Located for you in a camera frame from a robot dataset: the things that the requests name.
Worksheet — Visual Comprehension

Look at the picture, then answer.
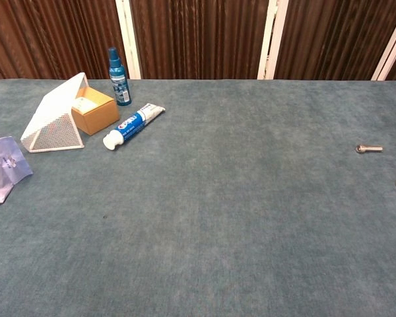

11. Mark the brown cardboard box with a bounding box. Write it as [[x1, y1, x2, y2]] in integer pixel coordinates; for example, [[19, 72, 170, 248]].
[[71, 86, 120, 137]]

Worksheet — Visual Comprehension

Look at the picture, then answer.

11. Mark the teal felt table cover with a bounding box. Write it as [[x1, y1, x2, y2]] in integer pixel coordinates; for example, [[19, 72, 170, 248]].
[[0, 78, 396, 317]]

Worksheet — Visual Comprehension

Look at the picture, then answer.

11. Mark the blue spray bottle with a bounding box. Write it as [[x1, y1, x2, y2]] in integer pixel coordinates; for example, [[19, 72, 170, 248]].
[[108, 46, 132, 107]]

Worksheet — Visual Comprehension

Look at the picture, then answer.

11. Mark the blue white toothpaste tube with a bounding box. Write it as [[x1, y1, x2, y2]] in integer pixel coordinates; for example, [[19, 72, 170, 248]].
[[102, 102, 166, 151]]

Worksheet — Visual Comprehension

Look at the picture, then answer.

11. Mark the clear plastic bag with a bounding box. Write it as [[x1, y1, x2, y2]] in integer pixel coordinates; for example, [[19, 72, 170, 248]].
[[0, 129, 34, 206]]

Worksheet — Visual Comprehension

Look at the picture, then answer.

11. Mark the white mesh desk organizer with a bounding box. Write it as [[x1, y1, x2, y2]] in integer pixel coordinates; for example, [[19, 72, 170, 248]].
[[20, 72, 86, 154]]

